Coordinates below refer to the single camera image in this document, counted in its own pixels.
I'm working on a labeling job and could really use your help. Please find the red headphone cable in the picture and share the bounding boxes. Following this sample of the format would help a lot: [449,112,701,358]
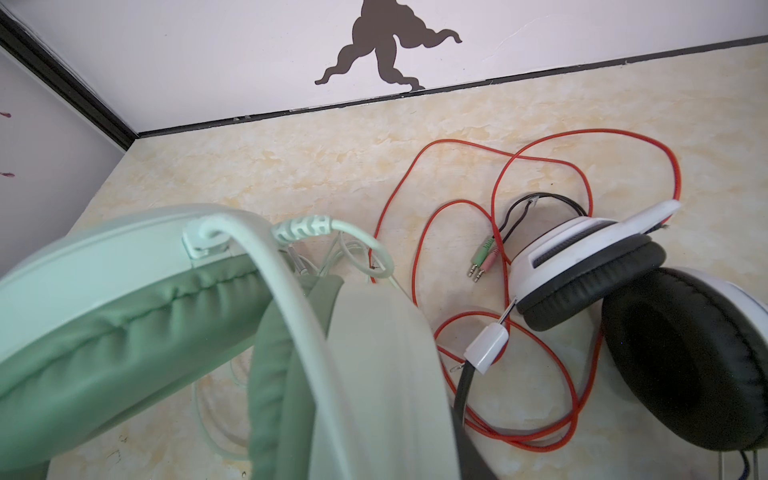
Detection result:
[367,128,683,453]

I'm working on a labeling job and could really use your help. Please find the white black headphones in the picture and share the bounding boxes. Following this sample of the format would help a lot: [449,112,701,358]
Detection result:
[449,199,768,480]

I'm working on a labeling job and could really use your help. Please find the mint green headphones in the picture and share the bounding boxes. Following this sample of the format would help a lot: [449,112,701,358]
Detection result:
[1,205,461,479]

